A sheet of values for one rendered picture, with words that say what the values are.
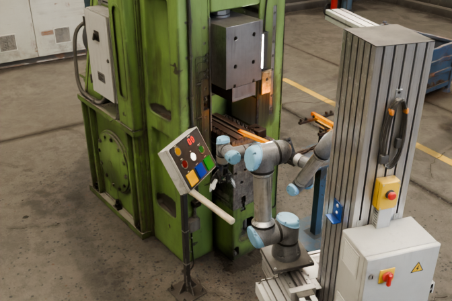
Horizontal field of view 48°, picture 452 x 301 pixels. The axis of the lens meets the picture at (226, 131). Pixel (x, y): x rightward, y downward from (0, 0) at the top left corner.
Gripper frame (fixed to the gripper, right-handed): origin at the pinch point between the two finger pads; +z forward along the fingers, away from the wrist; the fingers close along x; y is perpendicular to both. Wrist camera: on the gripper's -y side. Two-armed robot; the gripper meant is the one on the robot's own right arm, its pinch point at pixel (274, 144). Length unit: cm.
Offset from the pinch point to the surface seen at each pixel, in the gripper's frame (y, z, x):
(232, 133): 2.6, 35.6, -5.2
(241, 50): -58, 25, -5
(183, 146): -14, 14, -59
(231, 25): -75, 27, -11
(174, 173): -4, 6, -72
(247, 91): -29.0, 26.0, 1.0
